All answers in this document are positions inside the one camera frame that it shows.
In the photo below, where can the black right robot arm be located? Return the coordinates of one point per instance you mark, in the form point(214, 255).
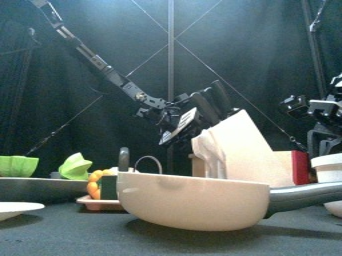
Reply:
point(328, 133)

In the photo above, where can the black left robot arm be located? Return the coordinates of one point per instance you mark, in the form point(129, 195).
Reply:
point(95, 61)

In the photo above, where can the beige wooden drawer box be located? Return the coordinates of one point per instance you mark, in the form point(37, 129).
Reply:
point(284, 166)

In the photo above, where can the white paper napkin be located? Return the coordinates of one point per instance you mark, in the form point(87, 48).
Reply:
point(249, 150)

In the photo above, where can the white lidded container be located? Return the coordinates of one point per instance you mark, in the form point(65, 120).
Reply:
point(329, 168)

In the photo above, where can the red block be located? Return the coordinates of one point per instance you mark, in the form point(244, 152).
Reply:
point(301, 167)

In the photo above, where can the dark green toy block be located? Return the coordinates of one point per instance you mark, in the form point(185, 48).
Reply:
point(109, 187)

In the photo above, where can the light green toy pepper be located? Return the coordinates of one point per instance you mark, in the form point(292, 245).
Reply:
point(75, 168)

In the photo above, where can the white bowl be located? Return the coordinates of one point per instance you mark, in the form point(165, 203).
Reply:
point(335, 208)

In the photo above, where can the pink shallow tray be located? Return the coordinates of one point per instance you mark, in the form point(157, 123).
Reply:
point(95, 204)

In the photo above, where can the grey metal tray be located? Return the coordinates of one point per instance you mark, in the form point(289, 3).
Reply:
point(41, 190)

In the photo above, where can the green toy vegetable bowl shape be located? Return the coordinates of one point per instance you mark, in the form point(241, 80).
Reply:
point(18, 166)

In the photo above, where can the white plate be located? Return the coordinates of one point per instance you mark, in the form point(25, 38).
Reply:
point(15, 209)

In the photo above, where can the slanted dark frame pole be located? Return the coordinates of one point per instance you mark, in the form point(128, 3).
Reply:
point(315, 50)

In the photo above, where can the vertical metal frame pole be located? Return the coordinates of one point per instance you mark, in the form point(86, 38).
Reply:
point(172, 50)

